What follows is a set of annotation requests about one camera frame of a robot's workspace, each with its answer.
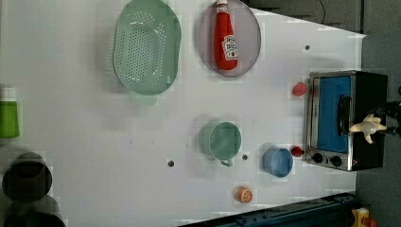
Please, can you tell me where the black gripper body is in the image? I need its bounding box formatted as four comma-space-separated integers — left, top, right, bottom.
371, 101, 401, 136

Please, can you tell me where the silver black toaster oven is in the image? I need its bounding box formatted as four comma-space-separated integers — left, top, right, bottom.
305, 70, 388, 171

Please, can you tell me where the pink toy strawberry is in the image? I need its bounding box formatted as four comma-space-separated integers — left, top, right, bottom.
292, 82, 307, 96

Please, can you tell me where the red toy strawberry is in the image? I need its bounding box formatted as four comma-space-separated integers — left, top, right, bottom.
290, 146, 305, 157

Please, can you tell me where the blue cup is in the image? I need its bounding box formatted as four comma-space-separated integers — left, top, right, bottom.
262, 147, 293, 178

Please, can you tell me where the grey round plate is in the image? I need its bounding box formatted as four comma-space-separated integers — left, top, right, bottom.
197, 0, 261, 77

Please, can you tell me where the orange slice toy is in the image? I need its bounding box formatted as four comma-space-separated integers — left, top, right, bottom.
235, 186, 253, 203

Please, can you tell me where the green mug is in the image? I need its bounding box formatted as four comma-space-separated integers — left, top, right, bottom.
199, 120, 242, 167

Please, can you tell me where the red ketchup bottle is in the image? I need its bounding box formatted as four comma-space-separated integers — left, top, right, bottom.
214, 0, 238, 70

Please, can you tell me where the green perforated colander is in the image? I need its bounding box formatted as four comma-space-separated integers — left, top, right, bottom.
113, 0, 182, 96

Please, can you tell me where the black cylinder lower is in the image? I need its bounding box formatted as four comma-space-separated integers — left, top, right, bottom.
4, 196, 67, 227

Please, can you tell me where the black cylinder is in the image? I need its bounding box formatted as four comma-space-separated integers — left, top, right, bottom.
2, 152, 53, 203
4, 196, 67, 227

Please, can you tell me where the black cylinder upper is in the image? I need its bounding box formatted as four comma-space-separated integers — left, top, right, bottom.
2, 152, 53, 203

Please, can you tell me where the green bottle white cap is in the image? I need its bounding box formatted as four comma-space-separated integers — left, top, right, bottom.
0, 85, 20, 138

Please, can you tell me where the blue metal frame rail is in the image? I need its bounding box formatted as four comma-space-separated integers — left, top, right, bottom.
181, 193, 359, 227

